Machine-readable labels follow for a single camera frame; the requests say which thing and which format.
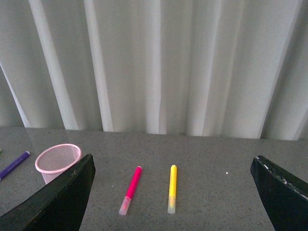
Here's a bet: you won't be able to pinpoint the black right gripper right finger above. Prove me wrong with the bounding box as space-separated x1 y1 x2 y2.
250 155 308 231

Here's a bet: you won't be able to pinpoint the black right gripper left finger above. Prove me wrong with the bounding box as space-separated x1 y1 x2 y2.
0 154 96 231

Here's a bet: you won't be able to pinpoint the pink marker pen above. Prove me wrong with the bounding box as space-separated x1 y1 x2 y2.
119 166 142 216

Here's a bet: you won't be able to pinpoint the purple marker pen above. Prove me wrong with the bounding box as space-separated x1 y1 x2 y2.
0 151 30 180

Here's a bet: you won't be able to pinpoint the pink mesh pen cup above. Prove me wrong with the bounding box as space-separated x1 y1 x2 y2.
35 143 82 184

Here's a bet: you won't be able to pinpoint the yellow marker pen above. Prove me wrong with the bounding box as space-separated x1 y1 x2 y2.
167 165 177 214

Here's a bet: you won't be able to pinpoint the white pleated curtain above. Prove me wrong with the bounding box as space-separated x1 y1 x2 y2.
0 0 308 140

